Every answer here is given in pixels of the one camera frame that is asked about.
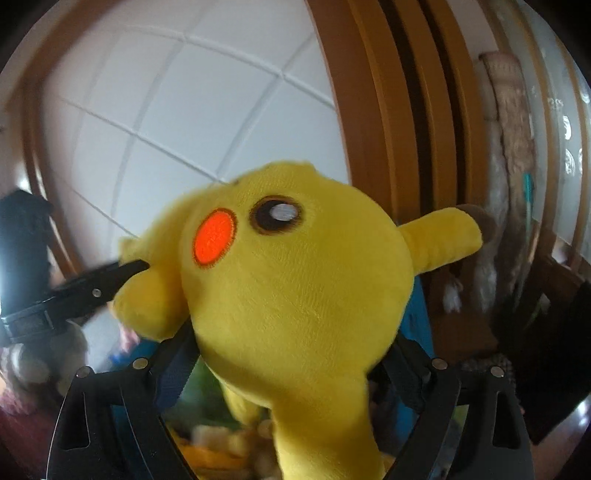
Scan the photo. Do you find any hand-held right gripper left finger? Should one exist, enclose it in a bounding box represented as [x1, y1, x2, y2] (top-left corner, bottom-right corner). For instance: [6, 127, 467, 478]
[45, 330, 200, 480]

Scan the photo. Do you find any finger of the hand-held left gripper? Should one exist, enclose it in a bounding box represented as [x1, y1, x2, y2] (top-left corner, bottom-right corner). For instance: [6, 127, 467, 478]
[48, 258, 151, 320]

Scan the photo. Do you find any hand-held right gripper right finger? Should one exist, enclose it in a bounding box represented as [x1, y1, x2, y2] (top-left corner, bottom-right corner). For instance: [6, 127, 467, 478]
[369, 332, 536, 480]

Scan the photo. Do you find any yellow plush toy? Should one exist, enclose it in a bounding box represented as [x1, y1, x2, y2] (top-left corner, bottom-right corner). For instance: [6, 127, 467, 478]
[112, 160, 484, 480]

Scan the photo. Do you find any maroon and white plush toy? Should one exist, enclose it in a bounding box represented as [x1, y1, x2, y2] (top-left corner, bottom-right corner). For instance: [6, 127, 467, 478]
[0, 330, 90, 416]

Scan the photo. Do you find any teal rod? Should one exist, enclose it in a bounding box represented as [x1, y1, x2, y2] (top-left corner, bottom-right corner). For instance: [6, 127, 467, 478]
[522, 172, 537, 264]

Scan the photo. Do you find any beige furry cloth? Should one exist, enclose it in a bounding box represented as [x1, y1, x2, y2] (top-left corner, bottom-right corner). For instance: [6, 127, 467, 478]
[441, 52, 539, 317]

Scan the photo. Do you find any wooden door frame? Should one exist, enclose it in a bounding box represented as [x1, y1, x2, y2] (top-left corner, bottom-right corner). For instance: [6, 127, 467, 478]
[305, 0, 499, 352]

